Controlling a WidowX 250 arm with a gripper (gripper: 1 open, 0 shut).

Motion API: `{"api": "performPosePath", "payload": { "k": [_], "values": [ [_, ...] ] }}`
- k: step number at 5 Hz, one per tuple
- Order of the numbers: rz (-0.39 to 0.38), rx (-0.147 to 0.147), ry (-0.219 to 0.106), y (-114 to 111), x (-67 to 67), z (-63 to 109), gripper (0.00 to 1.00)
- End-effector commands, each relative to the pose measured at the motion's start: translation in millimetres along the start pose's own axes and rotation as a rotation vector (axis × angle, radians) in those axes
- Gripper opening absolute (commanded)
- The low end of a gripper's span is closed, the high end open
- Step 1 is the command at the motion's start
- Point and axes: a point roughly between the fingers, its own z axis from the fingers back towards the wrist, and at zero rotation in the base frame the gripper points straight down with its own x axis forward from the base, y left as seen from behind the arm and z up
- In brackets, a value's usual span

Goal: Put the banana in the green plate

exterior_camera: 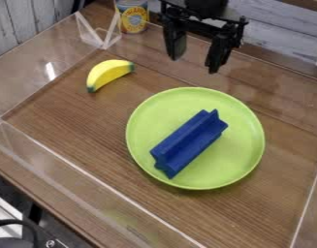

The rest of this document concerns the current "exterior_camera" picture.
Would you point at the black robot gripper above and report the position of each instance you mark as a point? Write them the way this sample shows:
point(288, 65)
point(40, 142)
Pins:
point(206, 17)

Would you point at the yellow toy banana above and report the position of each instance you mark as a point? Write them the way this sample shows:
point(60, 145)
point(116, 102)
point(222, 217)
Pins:
point(106, 72)

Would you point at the green round plate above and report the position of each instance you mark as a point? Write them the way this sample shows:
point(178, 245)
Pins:
point(228, 160)

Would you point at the yellow blue labelled can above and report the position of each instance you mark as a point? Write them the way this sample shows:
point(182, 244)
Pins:
point(134, 15)

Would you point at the blue plastic block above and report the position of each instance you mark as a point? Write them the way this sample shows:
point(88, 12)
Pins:
point(186, 142)

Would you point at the clear acrylic corner bracket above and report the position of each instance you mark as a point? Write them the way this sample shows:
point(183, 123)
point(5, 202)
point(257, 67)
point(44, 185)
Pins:
point(96, 36)

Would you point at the clear acrylic tray wall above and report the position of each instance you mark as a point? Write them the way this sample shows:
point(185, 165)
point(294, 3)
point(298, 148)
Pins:
point(107, 218)

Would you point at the black metal table frame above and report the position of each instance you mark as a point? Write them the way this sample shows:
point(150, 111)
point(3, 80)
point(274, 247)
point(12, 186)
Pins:
point(48, 225)

